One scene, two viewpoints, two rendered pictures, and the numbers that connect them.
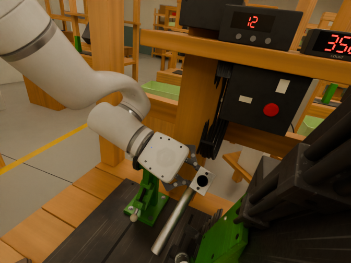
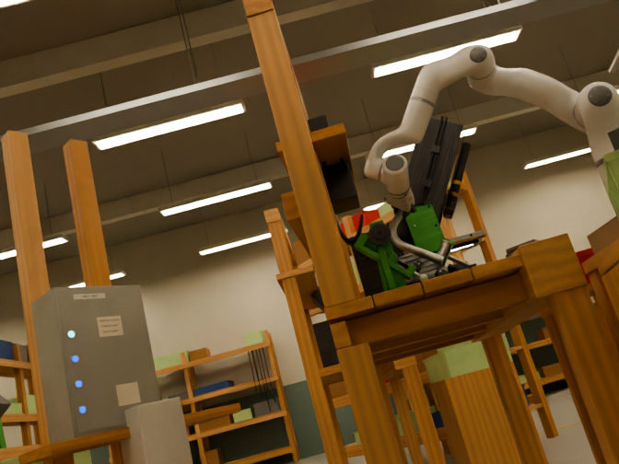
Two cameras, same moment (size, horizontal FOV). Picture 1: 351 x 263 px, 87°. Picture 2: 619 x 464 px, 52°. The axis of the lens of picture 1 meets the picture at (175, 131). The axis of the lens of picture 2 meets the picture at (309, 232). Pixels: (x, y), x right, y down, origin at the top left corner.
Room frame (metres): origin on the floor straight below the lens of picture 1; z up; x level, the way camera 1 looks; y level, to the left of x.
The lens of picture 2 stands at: (1.28, 2.02, 0.61)
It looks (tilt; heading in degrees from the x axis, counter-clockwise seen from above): 16 degrees up; 255
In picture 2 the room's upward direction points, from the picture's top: 15 degrees counter-clockwise
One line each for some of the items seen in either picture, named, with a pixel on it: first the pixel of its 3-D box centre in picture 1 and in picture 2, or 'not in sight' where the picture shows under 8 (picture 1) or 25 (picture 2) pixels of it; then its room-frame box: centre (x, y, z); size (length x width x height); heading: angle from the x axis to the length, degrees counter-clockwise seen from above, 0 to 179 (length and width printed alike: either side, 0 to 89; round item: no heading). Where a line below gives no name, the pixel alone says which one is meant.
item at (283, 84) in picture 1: (260, 95); (340, 188); (0.50, -0.21, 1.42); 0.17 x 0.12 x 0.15; 71
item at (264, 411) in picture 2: not in sight; (192, 417); (1.02, -9.25, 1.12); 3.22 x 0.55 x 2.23; 165
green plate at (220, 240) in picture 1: (234, 245); (425, 231); (0.23, -0.16, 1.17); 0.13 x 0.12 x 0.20; 71
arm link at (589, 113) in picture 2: not in sight; (603, 122); (-0.13, 0.51, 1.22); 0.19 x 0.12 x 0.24; 59
